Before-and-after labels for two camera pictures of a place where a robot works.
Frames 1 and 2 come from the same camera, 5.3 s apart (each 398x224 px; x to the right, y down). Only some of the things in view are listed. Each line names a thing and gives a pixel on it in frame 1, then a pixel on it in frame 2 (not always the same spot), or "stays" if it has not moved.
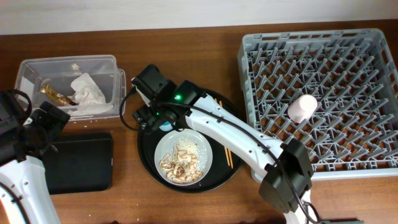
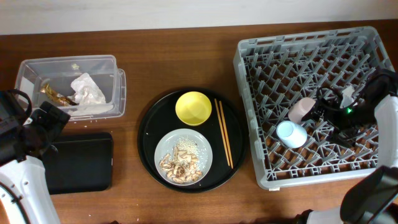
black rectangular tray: (83, 163) stays
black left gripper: (56, 126) stays
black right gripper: (148, 119) to (331, 107)
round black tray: (188, 160) stays
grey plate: (183, 157) stays
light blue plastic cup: (166, 126) to (291, 135)
